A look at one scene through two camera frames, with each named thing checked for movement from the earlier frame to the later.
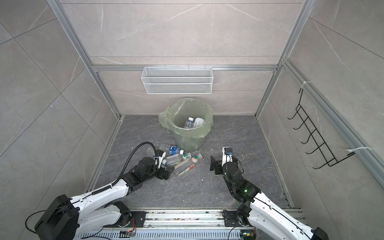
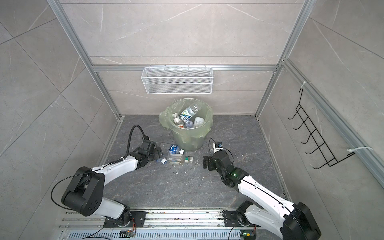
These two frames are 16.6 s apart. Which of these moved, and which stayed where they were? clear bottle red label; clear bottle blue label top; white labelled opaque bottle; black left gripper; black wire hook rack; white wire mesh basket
Moved: clear bottle red label; black left gripper
Stayed: black wire hook rack; clear bottle blue label top; white labelled opaque bottle; white wire mesh basket
